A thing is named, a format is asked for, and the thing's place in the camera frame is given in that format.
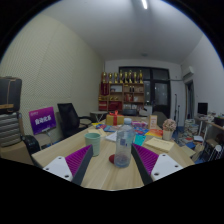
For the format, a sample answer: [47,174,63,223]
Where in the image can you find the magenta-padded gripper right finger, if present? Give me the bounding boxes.
[130,143,184,186]

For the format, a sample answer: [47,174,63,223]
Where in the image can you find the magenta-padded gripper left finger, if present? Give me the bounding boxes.
[42,143,95,186]

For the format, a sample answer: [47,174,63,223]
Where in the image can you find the clear plastic water bottle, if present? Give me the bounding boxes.
[113,117,136,169]

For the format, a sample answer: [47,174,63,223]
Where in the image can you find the teal book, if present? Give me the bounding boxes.
[133,134,147,147]

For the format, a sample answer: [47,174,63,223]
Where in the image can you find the pale green ribbed cup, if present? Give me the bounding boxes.
[83,132,102,158]

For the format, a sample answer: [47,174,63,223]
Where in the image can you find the orange printed book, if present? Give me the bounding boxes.
[144,128,164,139]

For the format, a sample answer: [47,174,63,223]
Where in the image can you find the flat round red coaster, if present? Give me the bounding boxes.
[108,153,133,166]

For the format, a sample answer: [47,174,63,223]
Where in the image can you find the pink patterned box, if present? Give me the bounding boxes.
[131,120,148,128]

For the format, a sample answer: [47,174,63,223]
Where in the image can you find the small orange upright box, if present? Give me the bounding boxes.
[148,114,159,130]

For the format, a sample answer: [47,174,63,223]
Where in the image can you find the pink flowers in white pot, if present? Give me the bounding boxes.
[162,118,178,141]

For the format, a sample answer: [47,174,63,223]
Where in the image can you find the white printed booklet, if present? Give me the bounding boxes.
[104,130,118,143]

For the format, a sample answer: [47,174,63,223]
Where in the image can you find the black office chair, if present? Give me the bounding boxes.
[56,102,93,139]

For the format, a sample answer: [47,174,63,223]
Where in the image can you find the black padded chair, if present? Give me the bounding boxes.
[20,134,44,168]

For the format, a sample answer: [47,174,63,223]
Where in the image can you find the yellow gift box red ribbon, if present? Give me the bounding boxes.
[105,110,125,127]

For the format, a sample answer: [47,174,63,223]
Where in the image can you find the small white side table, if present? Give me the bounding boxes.
[89,110,108,123]

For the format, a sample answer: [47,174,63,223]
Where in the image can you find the purple sign board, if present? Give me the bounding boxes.
[28,106,58,136]

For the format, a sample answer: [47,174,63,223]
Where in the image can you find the black microphone stand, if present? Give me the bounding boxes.
[173,93,181,129]

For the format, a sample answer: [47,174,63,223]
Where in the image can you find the dark glass double door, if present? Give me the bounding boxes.
[118,66,172,118]

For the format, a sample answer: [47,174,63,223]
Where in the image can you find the wooden shelf unit with trophies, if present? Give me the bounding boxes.
[98,69,146,113]

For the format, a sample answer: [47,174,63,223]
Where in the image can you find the white round stool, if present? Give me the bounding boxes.
[210,143,224,162]

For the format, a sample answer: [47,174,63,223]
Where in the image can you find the silver ribbed suitcase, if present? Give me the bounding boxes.
[0,112,23,148]

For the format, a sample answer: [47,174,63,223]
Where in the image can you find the cluttered wooden side desk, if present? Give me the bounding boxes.
[194,116,224,158]

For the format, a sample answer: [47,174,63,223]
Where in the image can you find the black computer monitor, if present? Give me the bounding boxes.
[197,102,209,117]

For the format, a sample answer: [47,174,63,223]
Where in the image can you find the dark suitcase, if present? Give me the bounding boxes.
[0,76,23,115]

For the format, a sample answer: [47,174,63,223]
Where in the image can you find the white wall air conditioner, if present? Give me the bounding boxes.
[181,65,195,81]

